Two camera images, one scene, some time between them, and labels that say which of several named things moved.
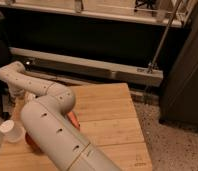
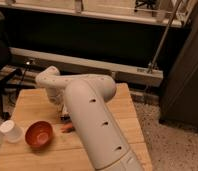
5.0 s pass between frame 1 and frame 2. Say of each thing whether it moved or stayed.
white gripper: moved
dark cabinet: stayed
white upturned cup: stayed
